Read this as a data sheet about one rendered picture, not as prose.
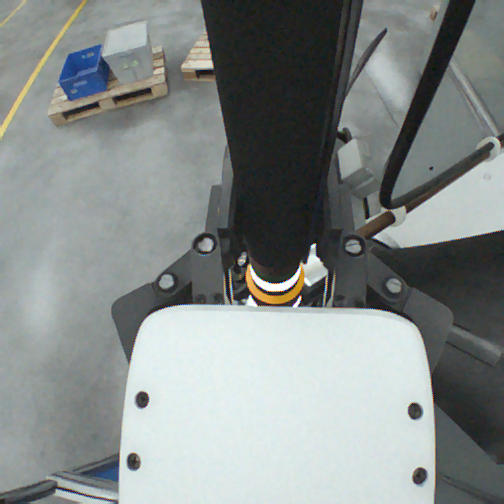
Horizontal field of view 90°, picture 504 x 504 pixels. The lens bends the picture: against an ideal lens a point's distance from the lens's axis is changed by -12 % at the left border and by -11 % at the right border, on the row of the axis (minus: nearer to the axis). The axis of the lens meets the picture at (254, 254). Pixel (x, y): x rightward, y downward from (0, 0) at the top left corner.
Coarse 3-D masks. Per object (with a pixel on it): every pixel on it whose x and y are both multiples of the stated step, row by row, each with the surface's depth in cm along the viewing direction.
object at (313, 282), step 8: (312, 248) 25; (320, 272) 24; (312, 280) 23; (320, 280) 24; (304, 288) 25; (312, 288) 24; (320, 288) 25; (248, 296) 33; (304, 296) 25; (312, 296) 25; (248, 304) 32; (304, 304) 26
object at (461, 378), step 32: (384, 256) 31; (416, 256) 29; (448, 256) 26; (480, 256) 23; (416, 288) 24; (448, 288) 22; (480, 288) 20; (480, 320) 18; (448, 352) 18; (480, 352) 17; (448, 384) 17; (480, 384) 16; (480, 416) 15
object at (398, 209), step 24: (456, 0) 9; (456, 24) 9; (432, 48) 11; (432, 72) 11; (432, 96) 12; (408, 120) 14; (408, 144) 15; (480, 144) 29; (456, 168) 26; (384, 192) 20; (408, 192) 25
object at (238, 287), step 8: (248, 264) 39; (232, 272) 42; (240, 272) 41; (232, 280) 42; (240, 280) 39; (232, 288) 41; (240, 288) 38; (240, 296) 38; (312, 304) 41; (320, 304) 41
